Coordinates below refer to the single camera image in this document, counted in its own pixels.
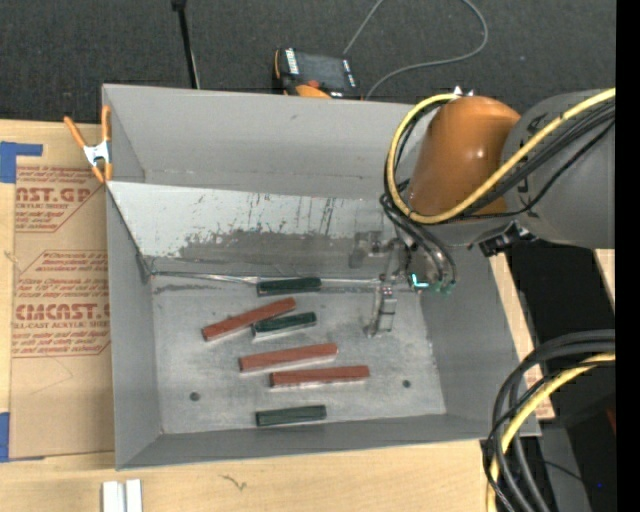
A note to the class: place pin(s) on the dark green flat block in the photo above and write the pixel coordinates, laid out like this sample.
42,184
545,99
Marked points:
285,324
291,415
289,286

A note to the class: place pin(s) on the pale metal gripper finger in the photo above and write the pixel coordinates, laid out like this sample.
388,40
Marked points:
388,315
374,315

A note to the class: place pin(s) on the brown cardboard board red print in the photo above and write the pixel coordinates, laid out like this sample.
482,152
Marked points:
60,380

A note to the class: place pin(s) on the red-brown flat block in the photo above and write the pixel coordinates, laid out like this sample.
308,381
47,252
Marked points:
320,376
287,358
247,319

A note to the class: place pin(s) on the grey metal bin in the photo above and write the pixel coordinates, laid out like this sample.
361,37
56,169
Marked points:
210,380

